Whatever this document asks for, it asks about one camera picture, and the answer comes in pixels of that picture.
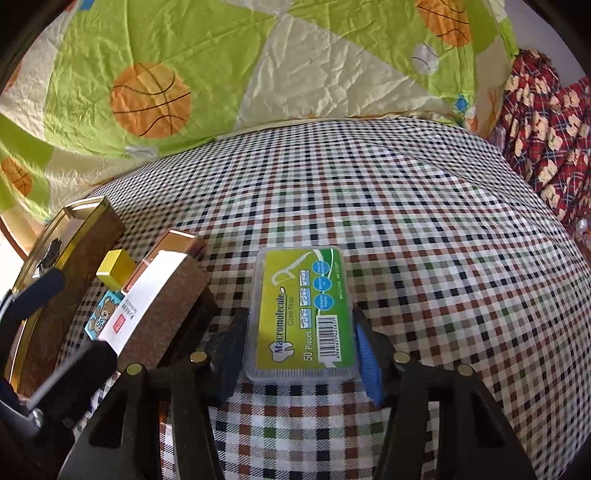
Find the cork pattern rectangular box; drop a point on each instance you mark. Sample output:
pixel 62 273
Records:
pixel 171 295

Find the red plaid bear blanket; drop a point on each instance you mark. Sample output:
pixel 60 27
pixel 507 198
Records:
pixel 545 129

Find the yellow cube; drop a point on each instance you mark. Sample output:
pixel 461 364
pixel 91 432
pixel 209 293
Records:
pixel 115 270

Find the green label floss pick box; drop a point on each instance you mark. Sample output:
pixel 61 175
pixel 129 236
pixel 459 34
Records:
pixel 300 314

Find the brown and gold tin box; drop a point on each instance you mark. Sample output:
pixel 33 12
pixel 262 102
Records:
pixel 87 240

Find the checkered bedsheet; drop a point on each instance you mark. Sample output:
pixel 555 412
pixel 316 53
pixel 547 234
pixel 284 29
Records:
pixel 415 230

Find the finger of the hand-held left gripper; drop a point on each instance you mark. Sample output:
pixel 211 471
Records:
pixel 41 288
pixel 78 374

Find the blue bear print cube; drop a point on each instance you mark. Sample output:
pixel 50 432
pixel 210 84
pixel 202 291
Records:
pixel 104 316

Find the basketball print quilt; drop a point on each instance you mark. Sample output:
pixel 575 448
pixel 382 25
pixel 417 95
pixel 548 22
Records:
pixel 231 69

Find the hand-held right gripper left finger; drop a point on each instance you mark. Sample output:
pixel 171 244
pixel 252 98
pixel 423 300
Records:
pixel 231 360

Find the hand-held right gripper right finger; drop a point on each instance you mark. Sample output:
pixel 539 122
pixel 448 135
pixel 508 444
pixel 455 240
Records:
pixel 369 360

